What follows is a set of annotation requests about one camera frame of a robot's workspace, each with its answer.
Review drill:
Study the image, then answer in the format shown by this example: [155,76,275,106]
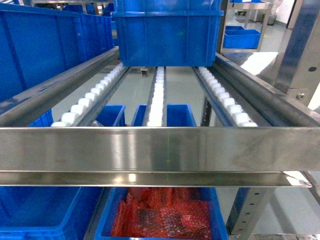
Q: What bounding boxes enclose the steel shelf rack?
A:
[0,0,320,240]

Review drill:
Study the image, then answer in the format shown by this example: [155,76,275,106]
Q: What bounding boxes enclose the large blue bin left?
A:
[0,186,102,240]

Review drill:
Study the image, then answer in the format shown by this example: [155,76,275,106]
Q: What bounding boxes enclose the blue bin on roller shelf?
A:
[111,0,224,67]

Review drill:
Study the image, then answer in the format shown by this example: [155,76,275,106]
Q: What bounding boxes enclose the blue bin with red wrap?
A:
[94,187,228,240]

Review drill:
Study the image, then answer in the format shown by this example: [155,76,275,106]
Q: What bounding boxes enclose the red bubble wrap bags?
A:
[110,187,212,240]

